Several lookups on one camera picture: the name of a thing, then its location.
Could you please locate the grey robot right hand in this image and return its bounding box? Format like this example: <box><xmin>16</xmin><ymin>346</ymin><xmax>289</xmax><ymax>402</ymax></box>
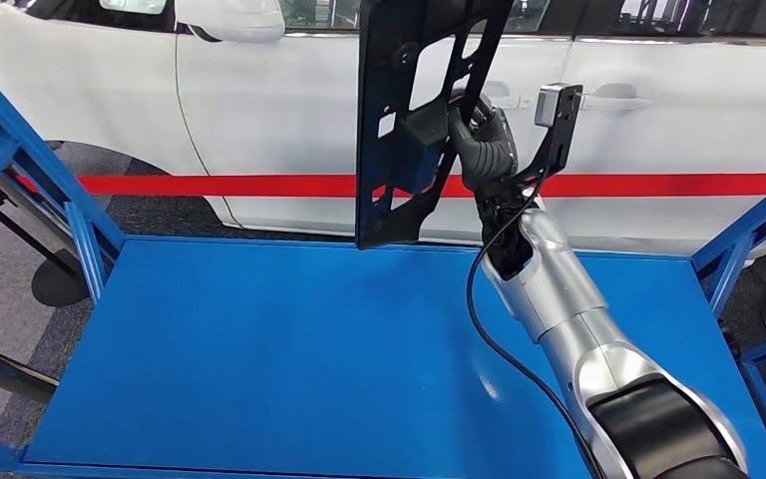
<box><xmin>447</xmin><ymin>89</ymin><xmax>523</xmax><ymax>200</ymax></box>

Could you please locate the black plastic licence plate frame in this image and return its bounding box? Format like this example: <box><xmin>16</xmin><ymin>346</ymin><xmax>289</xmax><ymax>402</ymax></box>
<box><xmin>354</xmin><ymin>0</ymin><xmax>515</xmax><ymax>251</ymax></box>

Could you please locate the white car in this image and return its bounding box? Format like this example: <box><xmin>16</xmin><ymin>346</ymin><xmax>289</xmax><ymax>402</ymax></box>
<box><xmin>0</xmin><ymin>0</ymin><xmax>766</xmax><ymax>259</ymax></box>

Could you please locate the red barrier belt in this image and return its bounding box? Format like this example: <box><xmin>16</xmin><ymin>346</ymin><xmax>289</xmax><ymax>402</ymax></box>
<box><xmin>0</xmin><ymin>172</ymin><xmax>766</xmax><ymax>217</ymax></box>

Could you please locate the white car side mirror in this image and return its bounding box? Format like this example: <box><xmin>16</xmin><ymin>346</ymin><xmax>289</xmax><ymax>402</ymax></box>
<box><xmin>175</xmin><ymin>0</ymin><xmax>286</xmax><ymax>45</ymax></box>

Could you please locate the chrome base stanchion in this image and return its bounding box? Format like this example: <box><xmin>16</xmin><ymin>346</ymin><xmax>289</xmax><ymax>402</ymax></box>
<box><xmin>0</xmin><ymin>335</ymin><xmax>59</xmax><ymax>406</ymax></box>

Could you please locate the white car door handle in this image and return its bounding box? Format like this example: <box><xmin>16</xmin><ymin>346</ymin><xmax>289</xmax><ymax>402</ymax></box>
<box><xmin>579</xmin><ymin>83</ymin><xmax>654</xmax><ymax>113</ymax></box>
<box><xmin>482</xmin><ymin>80</ymin><xmax>535</xmax><ymax>111</ymax></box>

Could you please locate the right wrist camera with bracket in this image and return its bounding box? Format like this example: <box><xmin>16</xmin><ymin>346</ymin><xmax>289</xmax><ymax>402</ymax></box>
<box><xmin>505</xmin><ymin>82</ymin><xmax>585</xmax><ymax>197</ymax></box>

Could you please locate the black camera cable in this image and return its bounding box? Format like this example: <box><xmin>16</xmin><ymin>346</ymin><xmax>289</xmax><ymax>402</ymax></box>
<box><xmin>465</xmin><ymin>168</ymin><xmax>607</xmax><ymax>479</ymax></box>

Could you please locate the grey belt stanchion post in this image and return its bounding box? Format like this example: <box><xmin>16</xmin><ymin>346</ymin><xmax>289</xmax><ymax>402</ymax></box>
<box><xmin>0</xmin><ymin>172</ymin><xmax>81</xmax><ymax>255</ymax></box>

